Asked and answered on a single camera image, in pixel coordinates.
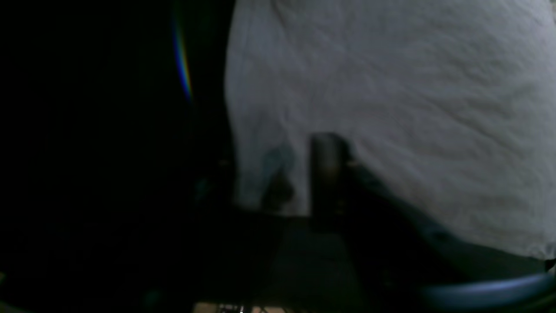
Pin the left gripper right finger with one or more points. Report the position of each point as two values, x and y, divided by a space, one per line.
329 154

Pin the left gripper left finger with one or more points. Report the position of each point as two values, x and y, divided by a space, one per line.
276 167

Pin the grey T-shirt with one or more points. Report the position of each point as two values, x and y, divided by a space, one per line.
451 103

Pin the black table cloth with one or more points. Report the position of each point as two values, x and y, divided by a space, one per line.
118 172

